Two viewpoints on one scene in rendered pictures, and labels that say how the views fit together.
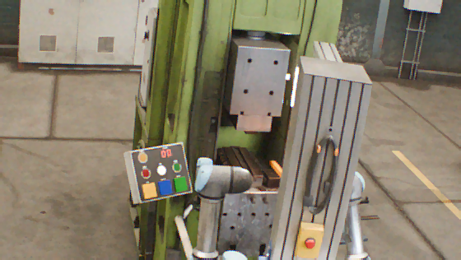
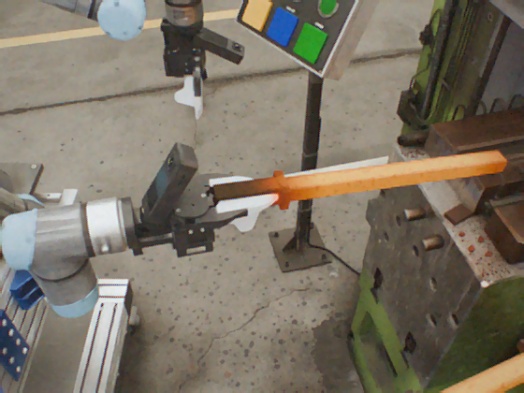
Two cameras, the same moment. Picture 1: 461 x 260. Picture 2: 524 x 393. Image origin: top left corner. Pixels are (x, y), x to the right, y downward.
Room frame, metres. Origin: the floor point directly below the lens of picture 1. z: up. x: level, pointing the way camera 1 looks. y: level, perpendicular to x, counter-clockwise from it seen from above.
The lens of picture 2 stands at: (3.22, -0.88, 1.65)
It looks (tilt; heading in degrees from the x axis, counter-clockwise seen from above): 47 degrees down; 91
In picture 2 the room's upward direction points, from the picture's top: straight up
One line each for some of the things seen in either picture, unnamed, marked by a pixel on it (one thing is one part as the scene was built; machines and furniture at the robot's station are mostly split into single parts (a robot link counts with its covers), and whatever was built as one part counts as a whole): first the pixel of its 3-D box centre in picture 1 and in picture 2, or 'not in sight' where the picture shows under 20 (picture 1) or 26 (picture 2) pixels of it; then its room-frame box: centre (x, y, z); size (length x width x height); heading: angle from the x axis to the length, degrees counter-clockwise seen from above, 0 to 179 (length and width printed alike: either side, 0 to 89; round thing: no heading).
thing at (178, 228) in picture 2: not in sight; (169, 219); (3.09, -0.42, 1.11); 0.12 x 0.08 x 0.09; 15
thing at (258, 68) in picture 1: (258, 71); not in sight; (3.81, -0.13, 1.56); 0.42 x 0.39 x 0.40; 15
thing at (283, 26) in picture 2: (165, 188); (283, 27); (3.27, 0.29, 1.01); 0.07 x 0.05 x 0.07; 130
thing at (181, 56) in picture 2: (200, 198); (184, 46); (3.06, 0.09, 1.08); 0.09 x 0.08 x 0.12; 0
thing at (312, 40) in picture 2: (179, 184); (311, 43); (3.34, 0.22, 1.01); 0.07 x 0.05 x 0.07; 130
